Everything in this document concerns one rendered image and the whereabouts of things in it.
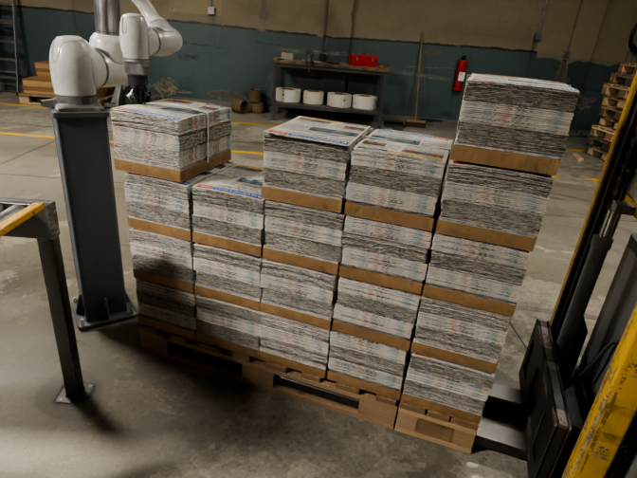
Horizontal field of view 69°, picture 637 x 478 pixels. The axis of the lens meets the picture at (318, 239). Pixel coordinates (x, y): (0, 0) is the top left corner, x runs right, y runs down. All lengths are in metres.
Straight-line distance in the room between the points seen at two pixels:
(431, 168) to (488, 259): 0.33
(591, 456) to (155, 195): 1.65
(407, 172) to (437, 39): 7.10
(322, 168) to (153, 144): 0.64
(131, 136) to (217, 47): 6.62
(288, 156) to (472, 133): 0.57
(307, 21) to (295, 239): 6.81
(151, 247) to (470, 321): 1.23
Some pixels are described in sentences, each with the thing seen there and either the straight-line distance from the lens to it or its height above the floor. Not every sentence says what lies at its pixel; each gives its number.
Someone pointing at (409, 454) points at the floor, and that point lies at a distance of 1.88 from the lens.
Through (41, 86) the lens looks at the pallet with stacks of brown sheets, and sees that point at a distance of 8.25.
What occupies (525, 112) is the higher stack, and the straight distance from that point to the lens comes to 1.40.
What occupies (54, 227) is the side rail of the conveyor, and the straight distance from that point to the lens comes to 1.75.
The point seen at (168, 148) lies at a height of 0.95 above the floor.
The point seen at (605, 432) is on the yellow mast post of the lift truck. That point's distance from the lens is 1.62.
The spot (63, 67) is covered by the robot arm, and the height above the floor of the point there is 1.16.
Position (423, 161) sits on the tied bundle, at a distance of 1.42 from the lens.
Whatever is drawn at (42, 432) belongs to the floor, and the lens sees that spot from 2.03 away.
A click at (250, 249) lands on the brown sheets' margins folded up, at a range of 1.70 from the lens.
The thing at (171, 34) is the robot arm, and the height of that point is 1.31.
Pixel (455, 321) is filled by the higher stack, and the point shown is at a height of 0.54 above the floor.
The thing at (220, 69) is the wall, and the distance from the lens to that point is 8.40.
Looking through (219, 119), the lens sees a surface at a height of 1.02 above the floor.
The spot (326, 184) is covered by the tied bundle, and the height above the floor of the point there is 0.92.
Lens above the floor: 1.38
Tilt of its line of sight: 24 degrees down
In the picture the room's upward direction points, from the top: 5 degrees clockwise
